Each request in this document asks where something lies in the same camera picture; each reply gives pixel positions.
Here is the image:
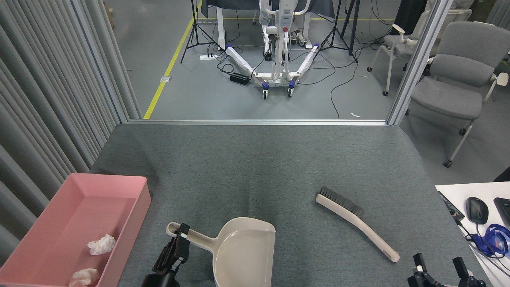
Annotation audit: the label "grey chair with white frame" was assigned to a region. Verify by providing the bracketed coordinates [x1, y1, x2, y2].
[410, 21, 510, 168]

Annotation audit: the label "black keyboard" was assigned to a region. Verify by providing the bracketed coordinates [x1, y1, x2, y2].
[494, 197, 510, 228]

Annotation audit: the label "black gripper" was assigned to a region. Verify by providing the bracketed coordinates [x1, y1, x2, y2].
[142, 223, 191, 287]

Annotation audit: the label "grey office chair white armrest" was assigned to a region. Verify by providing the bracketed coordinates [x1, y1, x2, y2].
[367, 10, 473, 96]

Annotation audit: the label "silver table edge rail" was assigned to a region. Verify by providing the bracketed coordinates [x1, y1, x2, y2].
[127, 119, 389, 126]

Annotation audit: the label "person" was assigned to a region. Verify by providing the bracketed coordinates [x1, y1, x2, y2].
[392, 0, 475, 36]

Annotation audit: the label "white side table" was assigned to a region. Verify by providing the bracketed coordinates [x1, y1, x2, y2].
[435, 181, 510, 287]

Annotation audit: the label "white stand on wheels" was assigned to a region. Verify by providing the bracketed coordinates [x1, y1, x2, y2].
[224, 0, 321, 99]

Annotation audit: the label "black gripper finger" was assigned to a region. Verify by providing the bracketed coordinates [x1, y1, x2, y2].
[453, 256, 486, 287]
[407, 253, 435, 287]

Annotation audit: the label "beige plastic dustpan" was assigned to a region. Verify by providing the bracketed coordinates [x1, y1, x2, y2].
[166, 217, 276, 287]

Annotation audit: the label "black tripod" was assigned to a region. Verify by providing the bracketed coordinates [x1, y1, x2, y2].
[319, 0, 359, 63]
[180, 0, 220, 64]

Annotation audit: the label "flat black device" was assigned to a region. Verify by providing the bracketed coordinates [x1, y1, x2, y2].
[438, 191, 465, 222]

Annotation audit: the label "beige hand brush black bristles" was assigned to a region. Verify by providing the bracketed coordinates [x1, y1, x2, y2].
[316, 186, 400, 263]

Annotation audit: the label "silver aluminium post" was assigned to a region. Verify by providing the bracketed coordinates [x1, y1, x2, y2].
[387, 0, 455, 125]

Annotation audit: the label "pink plastic bin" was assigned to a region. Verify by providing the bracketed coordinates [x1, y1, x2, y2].
[0, 173, 152, 287]

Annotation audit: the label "black computer mouse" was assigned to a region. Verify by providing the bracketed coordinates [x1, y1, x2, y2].
[466, 197, 489, 224]

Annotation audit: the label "blue headphones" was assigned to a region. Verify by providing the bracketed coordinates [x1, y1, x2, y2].
[472, 224, 510, 258]

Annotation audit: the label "table with dark cloth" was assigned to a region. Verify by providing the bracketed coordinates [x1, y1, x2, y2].
[200, 0, 336, 50]

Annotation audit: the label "grey pleated curtain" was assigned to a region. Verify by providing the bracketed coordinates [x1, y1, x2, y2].
[0, 0, 142, 267]

